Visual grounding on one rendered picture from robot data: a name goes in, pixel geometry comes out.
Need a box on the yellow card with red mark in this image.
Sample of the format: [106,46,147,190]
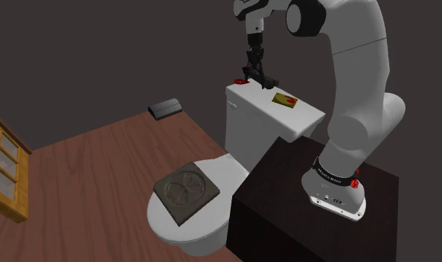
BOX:
[271,92,299,109]

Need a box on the white toilet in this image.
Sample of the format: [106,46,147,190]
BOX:
[146,82,327,258]

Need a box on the grey flat box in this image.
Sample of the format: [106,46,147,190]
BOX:
[147,98,184,121]

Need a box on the dark robot stand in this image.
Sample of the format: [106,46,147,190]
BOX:
[225,135,400,262]

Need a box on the dark grey square embossed plate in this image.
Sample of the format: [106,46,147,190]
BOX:
[153,161,221,228]

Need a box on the wooden framed window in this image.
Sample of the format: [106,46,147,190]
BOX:
[0,107,33,224]

